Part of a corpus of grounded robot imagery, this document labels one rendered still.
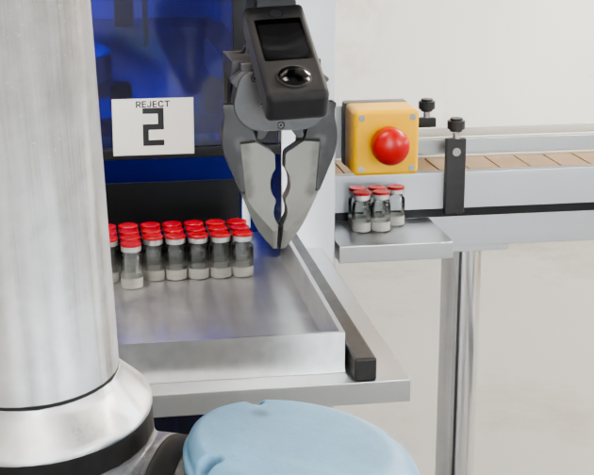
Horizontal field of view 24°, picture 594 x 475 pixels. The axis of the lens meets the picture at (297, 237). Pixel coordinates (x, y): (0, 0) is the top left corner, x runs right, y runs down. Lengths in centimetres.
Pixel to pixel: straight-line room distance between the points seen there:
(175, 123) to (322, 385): 43
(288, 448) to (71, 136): 18
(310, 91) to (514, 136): 72
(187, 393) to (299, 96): 27
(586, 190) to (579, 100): 338
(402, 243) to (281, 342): 43
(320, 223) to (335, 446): 84
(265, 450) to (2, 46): 22
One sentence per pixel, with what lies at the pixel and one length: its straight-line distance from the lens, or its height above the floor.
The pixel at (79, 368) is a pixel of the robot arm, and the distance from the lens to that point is 66.
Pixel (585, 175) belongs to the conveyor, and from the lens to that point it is 169.
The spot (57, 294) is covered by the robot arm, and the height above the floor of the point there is 110.
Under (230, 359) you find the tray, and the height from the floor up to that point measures 90.
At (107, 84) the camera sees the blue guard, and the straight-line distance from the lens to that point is 144.
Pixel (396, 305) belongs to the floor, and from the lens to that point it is 412.
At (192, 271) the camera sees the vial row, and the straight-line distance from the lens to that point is 138.
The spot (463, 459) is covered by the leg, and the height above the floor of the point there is 55.
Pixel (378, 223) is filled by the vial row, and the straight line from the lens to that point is 156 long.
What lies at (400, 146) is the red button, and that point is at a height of 100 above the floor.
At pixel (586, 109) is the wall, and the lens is 509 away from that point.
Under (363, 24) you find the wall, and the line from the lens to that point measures 462.
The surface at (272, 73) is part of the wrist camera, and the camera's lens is 100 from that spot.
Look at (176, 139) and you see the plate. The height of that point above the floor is 101.
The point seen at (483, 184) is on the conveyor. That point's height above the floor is 92.
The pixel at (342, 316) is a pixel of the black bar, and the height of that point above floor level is 90.
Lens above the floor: 129
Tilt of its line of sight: 15 degrees down
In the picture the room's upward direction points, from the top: straight up
